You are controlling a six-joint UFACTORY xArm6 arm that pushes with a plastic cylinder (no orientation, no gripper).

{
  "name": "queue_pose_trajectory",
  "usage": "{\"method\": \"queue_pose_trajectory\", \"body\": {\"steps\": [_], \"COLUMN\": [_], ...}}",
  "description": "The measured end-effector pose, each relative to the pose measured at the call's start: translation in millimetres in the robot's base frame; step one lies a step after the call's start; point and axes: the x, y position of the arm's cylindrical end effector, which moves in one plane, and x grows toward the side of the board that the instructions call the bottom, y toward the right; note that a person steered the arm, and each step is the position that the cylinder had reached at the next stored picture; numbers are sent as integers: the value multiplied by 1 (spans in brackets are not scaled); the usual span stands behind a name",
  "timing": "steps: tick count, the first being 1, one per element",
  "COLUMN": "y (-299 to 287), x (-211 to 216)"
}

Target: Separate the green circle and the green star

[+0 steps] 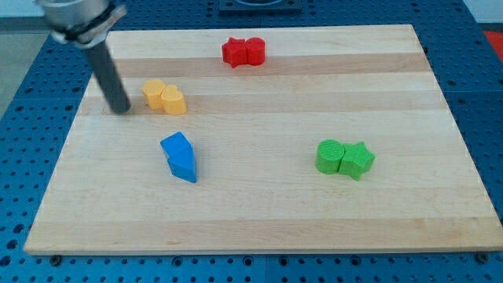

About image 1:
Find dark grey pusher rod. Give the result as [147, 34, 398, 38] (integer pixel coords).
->
[84, 42, 131, 114]

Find silver round tool flange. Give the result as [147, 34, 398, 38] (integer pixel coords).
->
[35, 0, 127, 49]

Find red star block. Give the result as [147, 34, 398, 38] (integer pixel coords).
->
[222, 38, 248, 68]

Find green star block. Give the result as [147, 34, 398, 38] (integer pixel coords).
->
[338, 141, 375, 181]

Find yellow hexagon block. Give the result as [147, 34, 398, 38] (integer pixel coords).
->
[141, 79, 167, 110]

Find yellow heart block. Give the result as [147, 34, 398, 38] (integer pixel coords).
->
[160, 85, 187, 115]

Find blue cube block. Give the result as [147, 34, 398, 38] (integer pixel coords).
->
[160, 132, 192, 158]

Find blue triangle block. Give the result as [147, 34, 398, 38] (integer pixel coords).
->
[167, 147, 197, 183]

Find red cylinder block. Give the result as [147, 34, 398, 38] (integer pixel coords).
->
[245, 37, 266, 66]

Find light wooden board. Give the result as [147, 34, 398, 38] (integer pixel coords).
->
[24, 24, 502, 255]

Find green cylinder block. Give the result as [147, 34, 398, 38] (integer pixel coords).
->
[315, 139, 345, 175]

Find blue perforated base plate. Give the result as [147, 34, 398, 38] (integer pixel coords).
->
[1, 0, 502, 282]

